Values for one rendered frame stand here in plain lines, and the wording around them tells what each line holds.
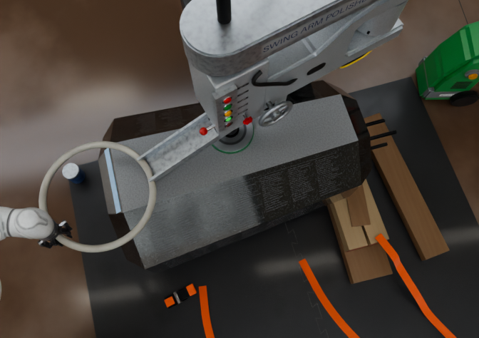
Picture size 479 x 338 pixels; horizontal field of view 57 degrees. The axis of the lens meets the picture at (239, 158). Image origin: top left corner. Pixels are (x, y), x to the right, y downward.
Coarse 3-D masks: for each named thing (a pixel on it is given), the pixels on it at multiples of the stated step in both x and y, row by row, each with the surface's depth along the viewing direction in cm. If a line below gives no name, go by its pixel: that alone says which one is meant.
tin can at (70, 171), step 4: (68, 164) 274; (72, 164) 274; (64, 168) 273; (68, 168) 273; (72, 168) 273; (76, 168) 273; (80, 168) 279; (64, 172) 272; (68, 172) 272; (72, 172) 272; (76, 172) 272; (80, 172) 276; (64, 176) 272; (68, 176) 272; (72, 176) 272; (76, 176) 273; (80, 176) 277; (84, 176) 284; (72, 180) 277; (76, 180) 278; (80, 180) 281
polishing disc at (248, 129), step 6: (240, 126) 206; (246, 126) 206; (252, 126) 206; (216, 132) 205; (240, 132) 205; (246, 132) 205; (252, 132) 205; (222, 138) 204; (228, 138) 204; (234, 138) 204; (240, 138) 204; (246, 138) 204; (216, 144) 203; (222, 144) 203; (228, 144) 203; (234, 144) 203; (240, 144) 203; (246, 144) 203; (222, 150) 203; (228, 150) 202; (234, 150) 202
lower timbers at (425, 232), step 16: (368, 128) 288; (384, 128) 288; (384, 160) 281; (400, 160) 281; (384, 176) 279; (400, 176) 278; (400, 192) 275; (416, 192) 275; (400, 208) 273; (416, 208) 272; (416, 224) 269; (432, 224) 269; (416, 240) 266; (432, 240) 266; (352, 256) 262; (368, 256) 262; (384, 256) 262; (432, 256) 263; (352, 272) 259; (368, 272) 259; (384, 272) 259
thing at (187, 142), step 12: (264, 108) 187; (204, 120) 193; (180, 132) 191; (192, 132) 194; (168, 144) 196; (180, 144) 194; (192, 144) 193; (204, 144) 187; (144, 156) 193; (156, 156) 196; (168, 156) 195; (180, 156) 193; (192, 156) 192; (156, 168) 195; (168, 168) 189; (156, 180) 194
